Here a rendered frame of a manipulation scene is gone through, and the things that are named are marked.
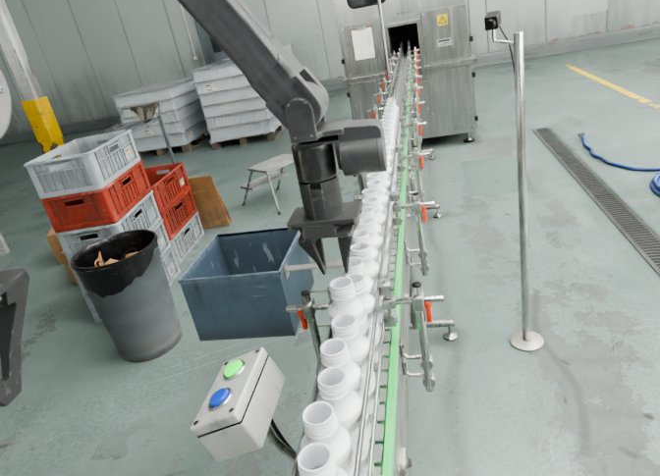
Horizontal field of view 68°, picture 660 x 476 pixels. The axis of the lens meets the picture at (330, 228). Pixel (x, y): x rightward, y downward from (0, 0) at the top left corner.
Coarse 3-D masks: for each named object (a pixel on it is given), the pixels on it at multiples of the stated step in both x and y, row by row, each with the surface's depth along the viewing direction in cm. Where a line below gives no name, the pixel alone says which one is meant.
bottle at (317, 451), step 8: (304, 448) 52; (312, 448) 52; (320, 448) 52; (328, 448) 51; (304, 456) 52; (312, 456) 53; (320, 456) 53; (328, 456) 52; (304, 464) 52; (312, 464) 53; (320, 464) 53; (328, 464) 50; (336, 464) 52; (304, 472) 50; (312, 472) 49; (320, 472) 49; (328, 472) 50; (336, 472) 51; (344, 472) 53
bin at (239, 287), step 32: (224, 256) 174; (256, 256) 172; (288, 256) 145; (192, 288) 144; (224, 288) 142; (256, 288) 140; (288, 288) 143; (192, 320) 149; (224, 320) 147; (256, 320) 145; (288, 320) 144
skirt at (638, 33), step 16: (608, 32) 954; (624, 32) 949; (640, 32) 945; (656, 32) 941; (512, 48) 992; (528, 48) 986; (544, 48) 981; (560, 48) 977; (576, 48) 973; (480, 64) 1012; (320, 80) 1078; (336, 80) 1070; (64, 128) 1219; (80, 128) 1212; (96, 128) 1205; (0, 144) 1267
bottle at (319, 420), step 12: (312, 408) 58; (324, 408) 58; (312, 420) 58; (324, 420) 59; (336, 420) 56; (312, 432) 55; (324, 432) 55; (336, 432) 56; (348, 432) 59; (336, 444) 56; (348, 444) 57; (336, 456) 55; (348, 456) 57; (348, 468) 57
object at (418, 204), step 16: (384, 80) 333; (416, 80) 331; (416, 96) 291; (416, 112) 251; (416, 128) 209; (400, 144) 170; (416, 144) 213; (400, 160) 170; (416, 160) 169; (416, 176) 172; (416, 192) 128; (400, 208) 129; (416, 208) 128; (400, 224) 131; (416, 224) 131; (384, 288) 88; (416, 288) 87; (304, 304) 92; (320, 304) 93; (384, 304) 90; (416, 304) 88; (304, 320) 94; (416, 320) 91; (432, 384) 96
